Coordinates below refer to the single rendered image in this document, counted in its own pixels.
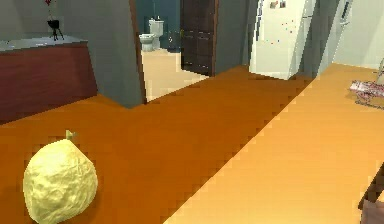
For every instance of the pink and white newspaper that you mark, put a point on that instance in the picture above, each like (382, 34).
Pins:
(366, 89)

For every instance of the dark brown room door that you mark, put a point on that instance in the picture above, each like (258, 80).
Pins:
(198, 35)

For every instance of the white fridge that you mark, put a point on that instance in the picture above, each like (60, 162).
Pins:
(280, 36)

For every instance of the black pot with red plant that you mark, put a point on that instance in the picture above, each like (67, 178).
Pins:
(54, 24)

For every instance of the dark red wooden cabinet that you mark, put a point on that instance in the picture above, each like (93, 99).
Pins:
(43, 70)

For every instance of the white toilet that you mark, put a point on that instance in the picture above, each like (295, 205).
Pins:
(150, 34)

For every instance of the yellow tied garbage bag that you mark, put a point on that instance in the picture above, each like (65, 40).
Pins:
(58, 185)

